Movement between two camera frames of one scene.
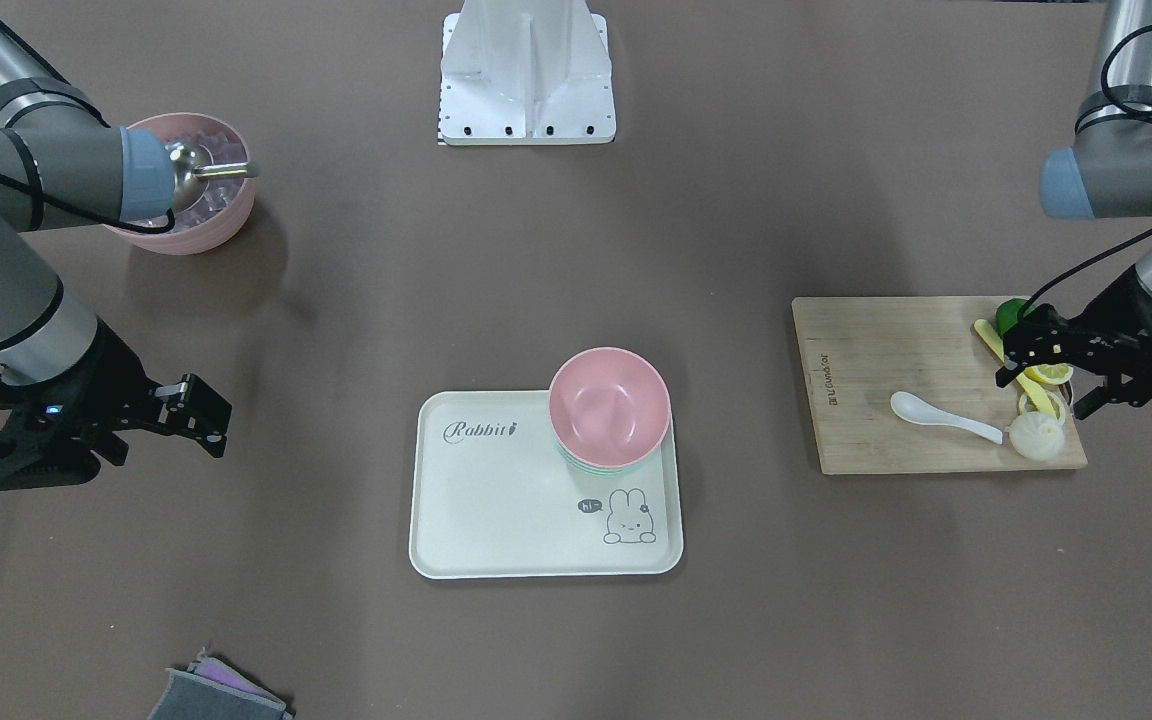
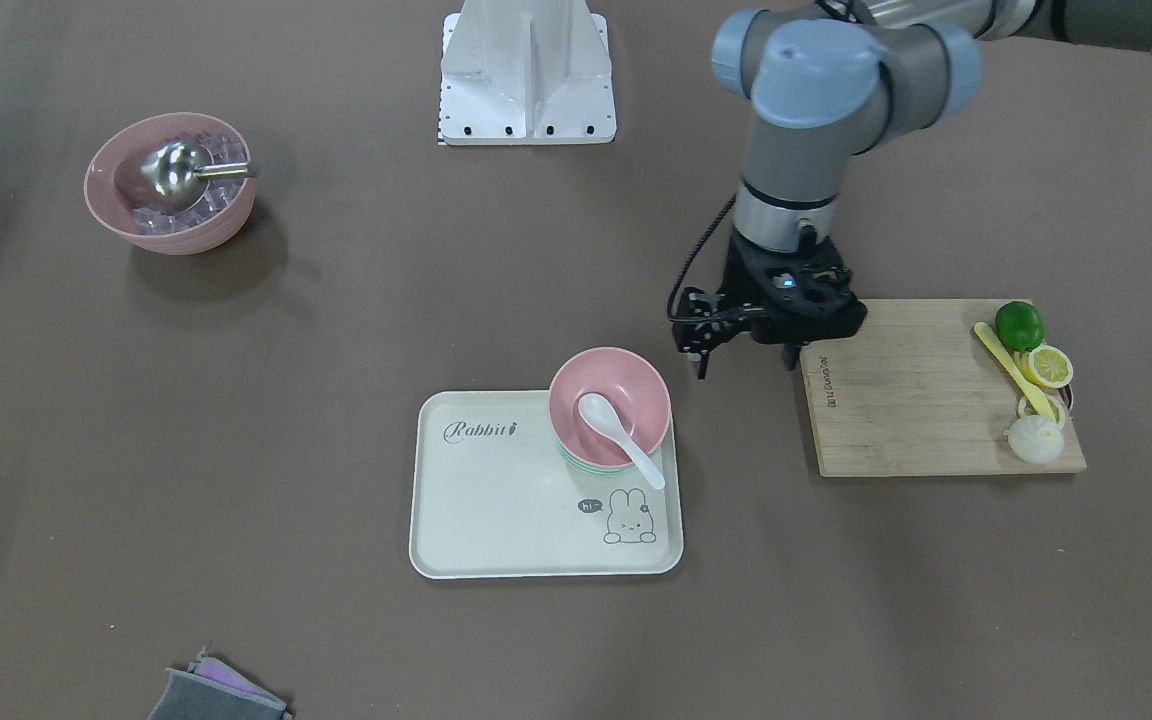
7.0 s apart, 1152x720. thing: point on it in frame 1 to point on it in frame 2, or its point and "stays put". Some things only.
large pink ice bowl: [224, 209] stays put
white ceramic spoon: [917, 410] to [603, 417]
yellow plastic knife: [988, 332] stays put
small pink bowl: [609, 407] stays put
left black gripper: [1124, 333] to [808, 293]
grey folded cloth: [212, 690] stays put
